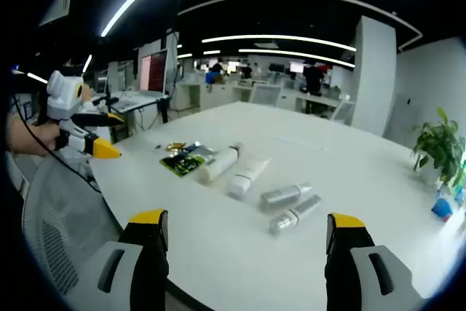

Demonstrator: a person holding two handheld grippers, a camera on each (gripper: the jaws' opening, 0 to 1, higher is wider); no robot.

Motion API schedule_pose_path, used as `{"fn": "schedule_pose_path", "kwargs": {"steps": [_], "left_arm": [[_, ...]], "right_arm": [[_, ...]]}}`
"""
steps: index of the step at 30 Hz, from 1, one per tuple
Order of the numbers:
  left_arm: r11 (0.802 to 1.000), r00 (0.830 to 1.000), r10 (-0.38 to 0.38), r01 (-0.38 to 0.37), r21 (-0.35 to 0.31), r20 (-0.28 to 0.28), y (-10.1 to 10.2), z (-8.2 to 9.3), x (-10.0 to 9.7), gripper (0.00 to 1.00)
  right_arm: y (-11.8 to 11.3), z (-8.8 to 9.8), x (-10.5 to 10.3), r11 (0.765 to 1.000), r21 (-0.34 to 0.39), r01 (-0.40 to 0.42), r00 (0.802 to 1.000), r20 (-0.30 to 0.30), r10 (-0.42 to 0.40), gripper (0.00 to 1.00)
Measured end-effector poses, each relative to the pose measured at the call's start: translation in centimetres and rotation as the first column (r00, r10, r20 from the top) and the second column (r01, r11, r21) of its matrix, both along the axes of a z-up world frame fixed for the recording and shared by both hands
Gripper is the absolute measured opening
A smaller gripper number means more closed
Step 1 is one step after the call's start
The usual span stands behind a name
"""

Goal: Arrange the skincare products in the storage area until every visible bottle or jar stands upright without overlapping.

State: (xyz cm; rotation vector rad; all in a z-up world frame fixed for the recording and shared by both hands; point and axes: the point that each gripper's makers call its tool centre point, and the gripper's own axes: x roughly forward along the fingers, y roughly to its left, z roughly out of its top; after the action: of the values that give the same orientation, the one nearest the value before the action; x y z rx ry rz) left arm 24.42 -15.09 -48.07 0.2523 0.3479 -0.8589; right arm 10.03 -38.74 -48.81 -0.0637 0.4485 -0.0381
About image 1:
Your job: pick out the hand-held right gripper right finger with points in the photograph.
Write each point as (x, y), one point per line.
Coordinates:
(346, 271)

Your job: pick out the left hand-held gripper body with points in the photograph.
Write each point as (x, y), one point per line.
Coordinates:
(63, 92)

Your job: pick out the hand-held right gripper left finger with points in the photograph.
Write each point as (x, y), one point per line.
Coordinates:
(145, 271)

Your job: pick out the gold foil packet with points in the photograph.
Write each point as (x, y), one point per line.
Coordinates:
(175, 146)

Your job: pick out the small clear-capped skincare bottle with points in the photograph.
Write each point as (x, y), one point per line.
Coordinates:
(295, 214)

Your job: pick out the green black packet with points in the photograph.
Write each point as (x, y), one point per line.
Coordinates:
(182, 164)

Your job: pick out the silver skincare bottle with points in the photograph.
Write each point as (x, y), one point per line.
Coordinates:
(280, 196)

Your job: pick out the white skincare bottle red collar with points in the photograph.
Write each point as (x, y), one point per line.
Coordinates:
(218, 163)

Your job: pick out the white skincare tube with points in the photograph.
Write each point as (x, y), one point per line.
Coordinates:
(247, 176)

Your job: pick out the person's left hand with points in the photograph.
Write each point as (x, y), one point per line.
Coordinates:
(31, 138)

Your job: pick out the monitor stand table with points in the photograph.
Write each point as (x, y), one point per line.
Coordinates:
(138, 101)

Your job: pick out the grey mesh office chair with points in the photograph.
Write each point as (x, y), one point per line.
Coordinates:
(65, 209)

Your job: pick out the pink screen monitor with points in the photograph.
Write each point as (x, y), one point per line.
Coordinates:
(153, 72)

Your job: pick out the ceiling air conditioner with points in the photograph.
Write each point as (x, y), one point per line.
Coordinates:
(56, 7)

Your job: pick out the blue white container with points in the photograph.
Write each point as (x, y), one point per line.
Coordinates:
(441, 209)

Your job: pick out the white office chair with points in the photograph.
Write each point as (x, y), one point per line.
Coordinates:
(342, 112)
(266, 94)

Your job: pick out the potted green plant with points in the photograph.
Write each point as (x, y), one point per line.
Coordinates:
(440, 143)

